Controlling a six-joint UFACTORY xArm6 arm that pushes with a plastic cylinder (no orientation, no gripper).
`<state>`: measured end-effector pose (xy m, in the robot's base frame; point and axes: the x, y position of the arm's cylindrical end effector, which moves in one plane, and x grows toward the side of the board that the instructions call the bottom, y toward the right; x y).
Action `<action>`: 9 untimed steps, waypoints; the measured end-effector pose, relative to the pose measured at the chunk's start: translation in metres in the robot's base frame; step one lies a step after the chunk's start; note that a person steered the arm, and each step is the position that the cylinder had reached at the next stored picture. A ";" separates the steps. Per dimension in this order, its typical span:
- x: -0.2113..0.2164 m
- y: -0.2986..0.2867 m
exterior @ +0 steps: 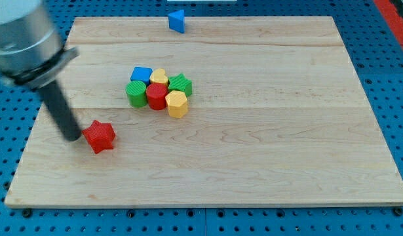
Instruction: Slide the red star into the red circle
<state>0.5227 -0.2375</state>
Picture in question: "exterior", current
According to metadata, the yellow heart block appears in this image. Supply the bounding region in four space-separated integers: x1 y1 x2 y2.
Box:
149 68 169 87

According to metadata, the red star block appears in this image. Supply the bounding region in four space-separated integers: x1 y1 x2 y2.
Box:
82 120 116 154

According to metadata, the wooden board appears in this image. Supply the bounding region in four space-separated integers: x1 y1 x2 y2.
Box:
5 16 403 208

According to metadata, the red cylinder block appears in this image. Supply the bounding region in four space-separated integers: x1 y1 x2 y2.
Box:
146 83 168 110

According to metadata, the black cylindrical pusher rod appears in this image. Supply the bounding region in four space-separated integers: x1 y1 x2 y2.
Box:
37 81 81 142

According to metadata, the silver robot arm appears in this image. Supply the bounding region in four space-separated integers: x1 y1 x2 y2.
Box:
0 0 81 141

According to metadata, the green star block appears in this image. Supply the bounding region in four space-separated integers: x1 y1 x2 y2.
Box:
168 73 193 97

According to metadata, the yellow hexagon block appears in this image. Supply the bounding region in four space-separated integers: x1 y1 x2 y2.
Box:
165 90 188 118

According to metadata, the green cylinder block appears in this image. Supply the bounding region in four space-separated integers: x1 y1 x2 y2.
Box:
125 81 147 108

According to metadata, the blue cube block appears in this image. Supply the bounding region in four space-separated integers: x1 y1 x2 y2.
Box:
130 66 153 86

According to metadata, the blue triangle block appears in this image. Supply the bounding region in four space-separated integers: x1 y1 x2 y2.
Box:
168 10 185 33

